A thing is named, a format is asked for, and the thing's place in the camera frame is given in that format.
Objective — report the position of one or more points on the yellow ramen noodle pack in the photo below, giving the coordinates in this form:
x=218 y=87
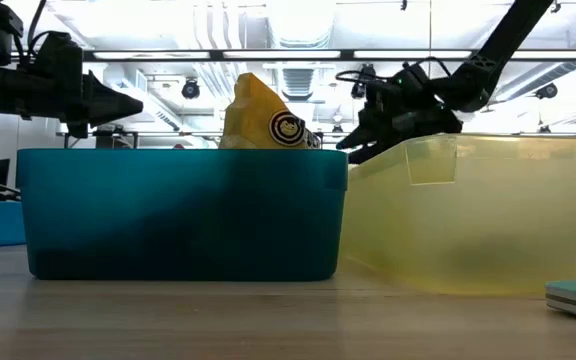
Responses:
x=258 y=117

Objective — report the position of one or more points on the yellow translucent plastic bin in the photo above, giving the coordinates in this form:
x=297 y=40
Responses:
x=493 y=225

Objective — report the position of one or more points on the teal blue plastic bin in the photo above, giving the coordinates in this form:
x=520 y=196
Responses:
x=183 y=215

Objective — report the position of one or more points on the black horizontal rail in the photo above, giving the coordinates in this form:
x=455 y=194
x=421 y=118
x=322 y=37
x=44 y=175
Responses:
x=168 y=134

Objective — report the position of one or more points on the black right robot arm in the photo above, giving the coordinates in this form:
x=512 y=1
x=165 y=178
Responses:
x=488 y=60

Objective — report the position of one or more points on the black hanging ceiling camera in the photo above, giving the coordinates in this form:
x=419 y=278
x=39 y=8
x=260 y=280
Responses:
x=190 y=89
x=360 y=87
x=546 y=91

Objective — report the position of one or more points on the silver ventilation duct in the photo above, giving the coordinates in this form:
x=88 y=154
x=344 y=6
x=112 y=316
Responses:
x=298 y=82

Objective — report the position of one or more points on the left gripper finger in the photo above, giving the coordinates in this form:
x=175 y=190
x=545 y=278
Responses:
x=100 y=117
x=113 y=97

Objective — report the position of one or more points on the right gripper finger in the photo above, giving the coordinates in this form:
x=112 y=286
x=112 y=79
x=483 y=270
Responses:
x=368 y=152
x=358 y=140

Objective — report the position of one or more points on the black framed ceiling light strip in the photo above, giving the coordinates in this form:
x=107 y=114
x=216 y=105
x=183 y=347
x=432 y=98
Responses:
x=346 y=54

